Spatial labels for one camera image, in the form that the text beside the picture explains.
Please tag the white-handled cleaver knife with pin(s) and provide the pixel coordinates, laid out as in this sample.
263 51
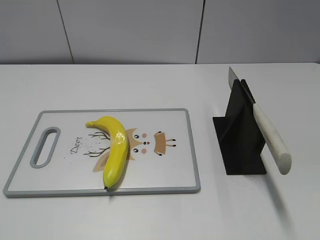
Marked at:
274 141

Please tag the yellow plastic banana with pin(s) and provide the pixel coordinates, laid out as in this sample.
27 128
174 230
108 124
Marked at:
118 151

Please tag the black knife stand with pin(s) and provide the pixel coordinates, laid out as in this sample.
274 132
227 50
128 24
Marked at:
240 139

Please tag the white deer cutting board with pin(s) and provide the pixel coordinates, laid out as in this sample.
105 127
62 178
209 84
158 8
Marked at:
63 158

